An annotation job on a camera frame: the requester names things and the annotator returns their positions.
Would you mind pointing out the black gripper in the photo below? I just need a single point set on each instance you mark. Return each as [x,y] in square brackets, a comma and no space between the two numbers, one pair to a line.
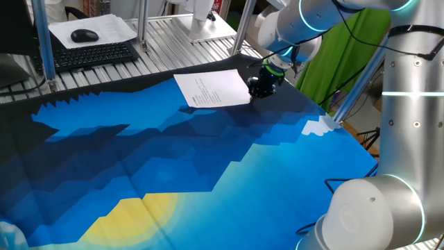
[268,83]

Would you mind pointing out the white printed paper sheet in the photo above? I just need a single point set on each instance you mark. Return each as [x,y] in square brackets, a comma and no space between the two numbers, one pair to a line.
[211,87]

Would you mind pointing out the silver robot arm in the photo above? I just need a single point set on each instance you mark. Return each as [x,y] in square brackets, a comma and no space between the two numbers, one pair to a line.
[412,104]

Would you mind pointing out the blue landscape print tablecloth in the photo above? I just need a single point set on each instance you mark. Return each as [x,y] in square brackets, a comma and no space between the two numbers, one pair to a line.
[208,156]

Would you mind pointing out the green cloth backdrop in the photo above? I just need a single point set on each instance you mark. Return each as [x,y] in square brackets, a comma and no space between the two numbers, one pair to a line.
[340,59]

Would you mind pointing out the black tripod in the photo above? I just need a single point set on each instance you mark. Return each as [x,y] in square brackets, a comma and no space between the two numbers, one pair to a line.
[373,137]

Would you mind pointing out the white paper stack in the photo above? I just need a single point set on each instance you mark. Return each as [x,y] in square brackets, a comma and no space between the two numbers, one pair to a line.
[111,27]

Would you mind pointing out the black computer keyboard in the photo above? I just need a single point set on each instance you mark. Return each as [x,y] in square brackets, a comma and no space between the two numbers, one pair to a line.
[86,55]

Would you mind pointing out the black computer mouse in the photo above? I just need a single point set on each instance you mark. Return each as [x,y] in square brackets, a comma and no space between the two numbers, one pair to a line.
[84,35]

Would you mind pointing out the black computer monitor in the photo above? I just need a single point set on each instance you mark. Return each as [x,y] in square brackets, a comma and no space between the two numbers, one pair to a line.
[14,27]

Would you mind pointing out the aluminium frame post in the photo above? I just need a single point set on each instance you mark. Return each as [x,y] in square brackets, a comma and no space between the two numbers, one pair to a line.
[43,41]
[243,27]
[142,21]
[357,87]

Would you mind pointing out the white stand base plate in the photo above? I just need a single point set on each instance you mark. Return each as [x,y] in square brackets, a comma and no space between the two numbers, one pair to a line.
[208,31]

